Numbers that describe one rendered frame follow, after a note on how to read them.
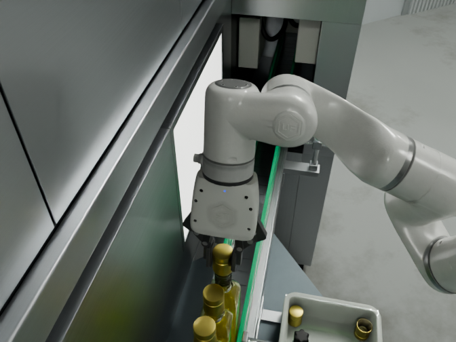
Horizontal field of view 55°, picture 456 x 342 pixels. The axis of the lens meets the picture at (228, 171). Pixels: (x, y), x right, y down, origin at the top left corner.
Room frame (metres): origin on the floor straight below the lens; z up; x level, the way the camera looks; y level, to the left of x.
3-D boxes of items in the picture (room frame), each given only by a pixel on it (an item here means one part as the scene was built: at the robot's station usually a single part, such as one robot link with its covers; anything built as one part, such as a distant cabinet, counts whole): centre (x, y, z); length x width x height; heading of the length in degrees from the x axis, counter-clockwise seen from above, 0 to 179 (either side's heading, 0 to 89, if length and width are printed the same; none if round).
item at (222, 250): (0.44, 0.01, 1.17); 0.04 x 0.04 x 0.04
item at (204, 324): (0.33, 0.03, 1.14); 0.04 x 0.04 x 0.04
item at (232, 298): (0.44, 0.01, 0.99); 0.06 x 0.06 x 0.21; 78
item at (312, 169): (1.03, -0.24, 0.90); 0.17 x 0.05 x 0.23; 78
